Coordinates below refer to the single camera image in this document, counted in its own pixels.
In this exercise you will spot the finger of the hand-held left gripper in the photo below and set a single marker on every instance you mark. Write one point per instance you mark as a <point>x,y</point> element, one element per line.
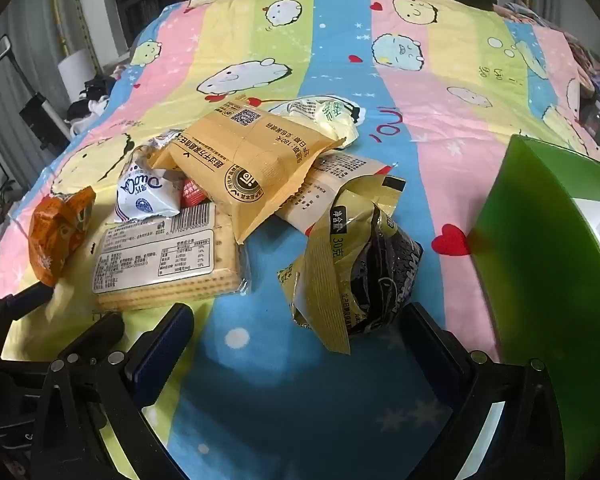
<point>100,332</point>
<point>20,301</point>

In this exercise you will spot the green potted plant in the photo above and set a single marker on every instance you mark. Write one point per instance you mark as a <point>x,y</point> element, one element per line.
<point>1,200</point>

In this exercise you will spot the silver snack packet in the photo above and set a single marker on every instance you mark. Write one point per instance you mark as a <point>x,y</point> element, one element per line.
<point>157,142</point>

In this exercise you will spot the white and blue snack packet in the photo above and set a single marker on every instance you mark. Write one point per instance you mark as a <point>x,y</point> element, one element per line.
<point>140,195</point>

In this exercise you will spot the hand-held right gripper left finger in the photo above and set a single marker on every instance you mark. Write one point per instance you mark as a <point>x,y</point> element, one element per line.
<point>155,360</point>

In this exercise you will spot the clear cracker packet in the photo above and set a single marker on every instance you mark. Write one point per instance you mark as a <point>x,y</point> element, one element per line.
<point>155,265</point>

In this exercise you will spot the pile of folded clothes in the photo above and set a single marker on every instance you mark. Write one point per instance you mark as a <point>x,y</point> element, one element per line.
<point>580,45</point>

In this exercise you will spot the large yellow snack packet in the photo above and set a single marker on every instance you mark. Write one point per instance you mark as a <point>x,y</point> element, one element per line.
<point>240,160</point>

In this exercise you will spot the black and yellow snack packet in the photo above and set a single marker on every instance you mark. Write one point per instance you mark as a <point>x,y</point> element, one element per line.
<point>380,270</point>

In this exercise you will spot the black and white cloth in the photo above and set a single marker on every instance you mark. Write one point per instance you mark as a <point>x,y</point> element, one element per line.
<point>92,100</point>

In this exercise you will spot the red snack packet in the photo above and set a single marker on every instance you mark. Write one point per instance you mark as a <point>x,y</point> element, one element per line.
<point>192,194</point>

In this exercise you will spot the black box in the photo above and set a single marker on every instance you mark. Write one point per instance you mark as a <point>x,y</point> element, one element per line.
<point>42,117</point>

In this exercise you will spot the printed striped blanket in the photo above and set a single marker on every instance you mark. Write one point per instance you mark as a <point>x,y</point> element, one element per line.
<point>290,60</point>

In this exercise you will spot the white and green snack packet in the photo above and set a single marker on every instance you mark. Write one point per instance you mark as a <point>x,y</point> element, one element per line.
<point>320,115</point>

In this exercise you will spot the orange snack packet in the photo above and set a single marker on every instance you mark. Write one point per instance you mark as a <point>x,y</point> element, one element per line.
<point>55,235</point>

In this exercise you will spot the beige snack packet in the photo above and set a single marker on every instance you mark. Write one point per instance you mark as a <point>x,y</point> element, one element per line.
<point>330,185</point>

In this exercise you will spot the green box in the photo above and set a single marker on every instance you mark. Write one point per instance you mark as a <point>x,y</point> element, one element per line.
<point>530,260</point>

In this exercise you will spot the white cylindrical container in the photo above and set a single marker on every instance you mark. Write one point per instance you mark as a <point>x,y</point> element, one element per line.
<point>76,71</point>

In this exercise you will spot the black framed mirror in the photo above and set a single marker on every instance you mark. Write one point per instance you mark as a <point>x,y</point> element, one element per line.
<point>1,50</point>

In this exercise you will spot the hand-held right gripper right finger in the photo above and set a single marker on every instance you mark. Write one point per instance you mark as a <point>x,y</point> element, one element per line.
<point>422,340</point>

